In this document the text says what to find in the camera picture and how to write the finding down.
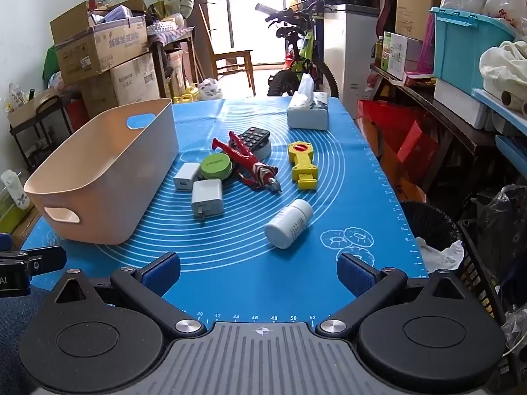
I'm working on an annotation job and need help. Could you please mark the green bag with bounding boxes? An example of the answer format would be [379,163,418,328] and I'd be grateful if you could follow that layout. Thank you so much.
[43,45,61,84]

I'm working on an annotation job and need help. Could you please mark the blue silicone baking mat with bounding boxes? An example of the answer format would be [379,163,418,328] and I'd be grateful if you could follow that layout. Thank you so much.
[20,98,429,330]

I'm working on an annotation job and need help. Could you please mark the open cardboard box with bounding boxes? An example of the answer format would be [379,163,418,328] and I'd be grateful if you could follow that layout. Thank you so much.
[50,0,149,87]

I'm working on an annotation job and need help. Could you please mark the clear plastic bag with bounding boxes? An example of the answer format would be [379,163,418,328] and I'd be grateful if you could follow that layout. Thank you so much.
[473,185,527,297]

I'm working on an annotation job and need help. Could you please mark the yellow red toy tool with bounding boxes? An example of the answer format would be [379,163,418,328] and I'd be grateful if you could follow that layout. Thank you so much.
[288,141,319,191]

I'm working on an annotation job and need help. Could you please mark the white tape roll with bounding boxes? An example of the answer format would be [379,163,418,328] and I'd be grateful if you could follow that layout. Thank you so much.
[247,138,273,159]

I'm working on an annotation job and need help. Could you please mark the dark blue fabric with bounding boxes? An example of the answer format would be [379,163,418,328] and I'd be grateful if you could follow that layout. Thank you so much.
[0,286,56,395]

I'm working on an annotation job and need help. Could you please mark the red container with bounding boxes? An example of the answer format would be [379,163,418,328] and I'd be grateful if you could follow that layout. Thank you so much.
[66,99,89,132]

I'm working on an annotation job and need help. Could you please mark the green round tin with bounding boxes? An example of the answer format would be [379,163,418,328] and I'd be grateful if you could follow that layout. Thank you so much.
[200,153,233,181]

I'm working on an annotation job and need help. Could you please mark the black remote control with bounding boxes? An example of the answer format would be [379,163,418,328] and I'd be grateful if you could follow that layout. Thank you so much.
[238,127,271,151]

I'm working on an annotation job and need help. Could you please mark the white cloth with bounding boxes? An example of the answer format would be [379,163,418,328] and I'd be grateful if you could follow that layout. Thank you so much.
[480,40,527,112]

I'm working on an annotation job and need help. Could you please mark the black green bicycle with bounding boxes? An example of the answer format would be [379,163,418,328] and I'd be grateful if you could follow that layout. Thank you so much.
[254,0,339,99]

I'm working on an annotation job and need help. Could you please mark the large white charger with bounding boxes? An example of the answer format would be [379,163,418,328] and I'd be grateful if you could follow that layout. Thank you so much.
[190,179,225,222]

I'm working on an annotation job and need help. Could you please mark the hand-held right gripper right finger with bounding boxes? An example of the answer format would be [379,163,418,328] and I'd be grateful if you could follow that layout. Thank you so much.
[315,252,478,335]

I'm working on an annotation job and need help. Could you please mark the tall cardboard box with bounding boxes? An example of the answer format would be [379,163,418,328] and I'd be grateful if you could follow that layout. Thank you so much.
[395,0,454,42]

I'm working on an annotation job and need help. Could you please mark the small cardboard box with handle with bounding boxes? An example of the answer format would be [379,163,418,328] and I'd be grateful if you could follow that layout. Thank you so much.
[7,86,62,129]

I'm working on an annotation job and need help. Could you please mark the black trash basket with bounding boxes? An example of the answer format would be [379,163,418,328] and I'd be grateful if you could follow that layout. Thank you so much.
[397,201,465,273]

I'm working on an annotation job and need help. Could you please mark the green box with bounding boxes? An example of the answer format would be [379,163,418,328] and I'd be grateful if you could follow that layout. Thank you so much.
[0,195,30,233]

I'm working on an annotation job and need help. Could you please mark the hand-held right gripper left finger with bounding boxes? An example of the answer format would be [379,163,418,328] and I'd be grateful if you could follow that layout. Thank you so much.
[41,252,207,336]

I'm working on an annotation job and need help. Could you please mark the black plastic crate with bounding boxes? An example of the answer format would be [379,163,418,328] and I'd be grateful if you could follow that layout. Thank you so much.
[457,218,527,330]

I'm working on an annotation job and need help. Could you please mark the black metal cart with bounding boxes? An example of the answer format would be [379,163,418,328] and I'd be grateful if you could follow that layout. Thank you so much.
[9,103,74,170]

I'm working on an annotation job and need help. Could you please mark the green white carton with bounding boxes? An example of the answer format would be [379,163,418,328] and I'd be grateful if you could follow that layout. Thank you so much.
[383,32,423,82]

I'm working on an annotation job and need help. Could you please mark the flat cardboard box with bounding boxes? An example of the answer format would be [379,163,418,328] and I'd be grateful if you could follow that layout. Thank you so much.
[12,209,42,248]

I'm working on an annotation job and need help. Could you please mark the turquoise storage bin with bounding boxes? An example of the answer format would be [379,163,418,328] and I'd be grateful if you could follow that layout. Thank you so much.
[430,6,517,95]

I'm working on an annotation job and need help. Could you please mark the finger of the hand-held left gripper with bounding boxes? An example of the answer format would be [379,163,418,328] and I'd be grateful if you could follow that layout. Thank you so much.
[0,246,67,276]

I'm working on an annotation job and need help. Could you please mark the white foam box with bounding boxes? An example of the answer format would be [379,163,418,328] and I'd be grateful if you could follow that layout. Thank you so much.
[433,78,489,129]

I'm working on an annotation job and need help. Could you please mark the dark wooden shelf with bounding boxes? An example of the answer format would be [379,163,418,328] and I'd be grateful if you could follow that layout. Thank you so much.
[370,64,500,198]

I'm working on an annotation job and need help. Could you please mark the white pill bottle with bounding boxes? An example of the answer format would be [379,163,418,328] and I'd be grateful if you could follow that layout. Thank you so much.
[264,198,314,250]

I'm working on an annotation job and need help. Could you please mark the light blue shelf boards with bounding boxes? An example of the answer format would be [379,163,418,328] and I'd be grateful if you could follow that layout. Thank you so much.
[471,88,527,166]

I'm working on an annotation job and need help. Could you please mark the white tissue box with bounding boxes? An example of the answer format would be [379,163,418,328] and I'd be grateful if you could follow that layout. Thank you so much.
[287,73,330,131]

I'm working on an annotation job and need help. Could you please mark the white plastic bag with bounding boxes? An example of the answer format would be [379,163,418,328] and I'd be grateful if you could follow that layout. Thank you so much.
[198,77,223,101]

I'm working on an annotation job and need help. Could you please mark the dark wooden table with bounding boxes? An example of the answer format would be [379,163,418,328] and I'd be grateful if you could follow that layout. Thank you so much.
[148,27,197,99]

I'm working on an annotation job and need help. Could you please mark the yellow oil jug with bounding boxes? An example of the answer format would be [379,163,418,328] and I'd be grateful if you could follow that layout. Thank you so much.
[173,86,202,104]

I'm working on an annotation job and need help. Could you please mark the wooden chair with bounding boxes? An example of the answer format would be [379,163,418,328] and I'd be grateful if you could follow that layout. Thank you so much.
[199,3,257,91]

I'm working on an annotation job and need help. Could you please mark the red silver action figure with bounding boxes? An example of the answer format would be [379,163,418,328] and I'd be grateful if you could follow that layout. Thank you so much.
[211,131,283,193]

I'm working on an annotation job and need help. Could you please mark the pink package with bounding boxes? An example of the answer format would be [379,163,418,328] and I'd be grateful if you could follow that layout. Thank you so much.
[417,14,436,75]

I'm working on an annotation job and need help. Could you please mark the beige plastic storage bin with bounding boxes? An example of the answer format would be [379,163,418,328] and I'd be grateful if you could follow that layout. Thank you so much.
[23,98,179,245]

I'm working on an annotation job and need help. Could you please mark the red bags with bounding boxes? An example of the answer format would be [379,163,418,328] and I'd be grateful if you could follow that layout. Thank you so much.
[356,99,440,182]

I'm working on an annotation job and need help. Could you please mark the small white charger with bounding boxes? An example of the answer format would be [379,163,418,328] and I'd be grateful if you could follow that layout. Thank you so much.
[173,162,201,192]

